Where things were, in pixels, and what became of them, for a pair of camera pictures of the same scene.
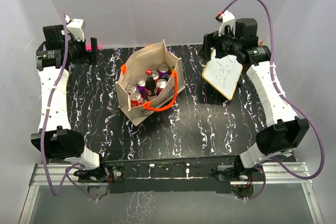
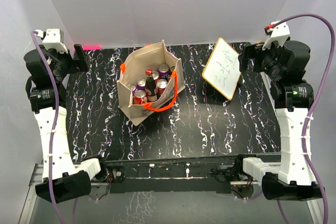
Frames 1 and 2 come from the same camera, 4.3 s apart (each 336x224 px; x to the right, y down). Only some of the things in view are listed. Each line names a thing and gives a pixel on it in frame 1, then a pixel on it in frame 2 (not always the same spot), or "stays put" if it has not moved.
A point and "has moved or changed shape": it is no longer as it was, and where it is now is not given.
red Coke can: [155, 75] stays put
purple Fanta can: [164, 71] stays put
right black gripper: [209, 40] → [248, 51]
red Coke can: [134, 97] has moved or changed shape
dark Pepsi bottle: [150, 85] stays put
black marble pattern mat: [204, 125] stays put
